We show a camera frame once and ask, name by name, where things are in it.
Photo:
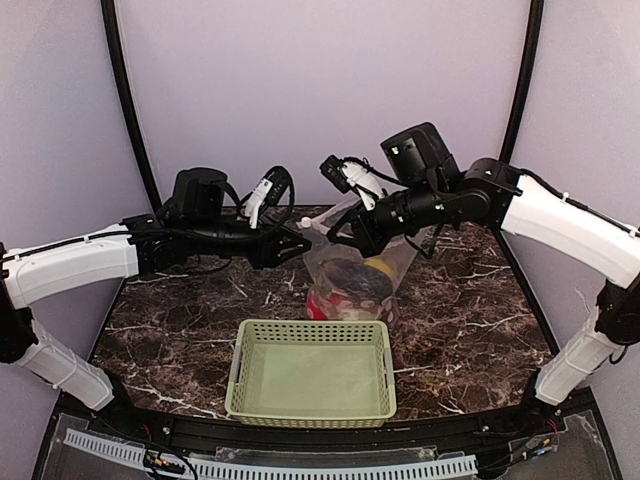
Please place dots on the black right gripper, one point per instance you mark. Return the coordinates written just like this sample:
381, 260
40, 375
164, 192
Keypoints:
364, 230

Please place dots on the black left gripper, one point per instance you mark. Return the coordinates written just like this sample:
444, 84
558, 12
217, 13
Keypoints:
261, 245

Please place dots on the purple eggplant toy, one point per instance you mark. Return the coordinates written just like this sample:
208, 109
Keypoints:
356, 280

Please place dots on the clear zip top bag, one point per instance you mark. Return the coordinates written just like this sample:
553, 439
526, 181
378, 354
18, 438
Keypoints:
398, 253

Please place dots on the yellow bell pepper toy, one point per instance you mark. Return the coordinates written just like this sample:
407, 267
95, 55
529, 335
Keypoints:
380, 265

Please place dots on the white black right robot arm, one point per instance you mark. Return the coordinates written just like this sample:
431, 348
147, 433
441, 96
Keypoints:
435, 192

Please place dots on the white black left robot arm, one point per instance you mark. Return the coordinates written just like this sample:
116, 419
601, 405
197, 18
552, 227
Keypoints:
204, 216

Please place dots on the green plastic basket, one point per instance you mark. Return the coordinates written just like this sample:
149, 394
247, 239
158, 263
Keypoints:
312, 374

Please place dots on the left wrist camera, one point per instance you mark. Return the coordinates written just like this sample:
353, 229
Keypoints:
267, 193

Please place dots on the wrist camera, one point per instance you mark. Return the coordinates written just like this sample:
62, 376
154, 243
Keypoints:
267, 193
353, 175

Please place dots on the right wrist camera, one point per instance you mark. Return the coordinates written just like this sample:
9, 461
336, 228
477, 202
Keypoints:
353, 175

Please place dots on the black front rail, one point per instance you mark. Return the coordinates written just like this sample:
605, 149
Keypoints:
486, 434

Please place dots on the white cable duct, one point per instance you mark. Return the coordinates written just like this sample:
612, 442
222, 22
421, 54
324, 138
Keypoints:
245, 464

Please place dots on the black left frame post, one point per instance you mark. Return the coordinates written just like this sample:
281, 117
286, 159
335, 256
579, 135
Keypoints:
126, 100

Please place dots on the black frame post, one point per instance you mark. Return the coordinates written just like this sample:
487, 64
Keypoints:
524, 78
126, 100

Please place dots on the black right frame post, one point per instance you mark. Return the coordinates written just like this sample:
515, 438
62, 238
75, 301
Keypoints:
524, 78

